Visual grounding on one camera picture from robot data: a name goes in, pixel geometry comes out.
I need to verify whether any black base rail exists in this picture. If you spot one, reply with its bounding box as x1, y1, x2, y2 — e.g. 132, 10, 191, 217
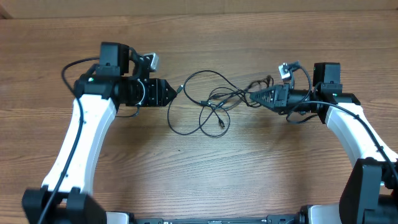
131, 214, 305, 224

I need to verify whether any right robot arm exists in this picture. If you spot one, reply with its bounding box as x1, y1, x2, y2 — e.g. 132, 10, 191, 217
250, 62, 397, 224

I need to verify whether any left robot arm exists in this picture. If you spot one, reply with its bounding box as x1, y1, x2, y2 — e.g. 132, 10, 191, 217
22, 42, 177, 223

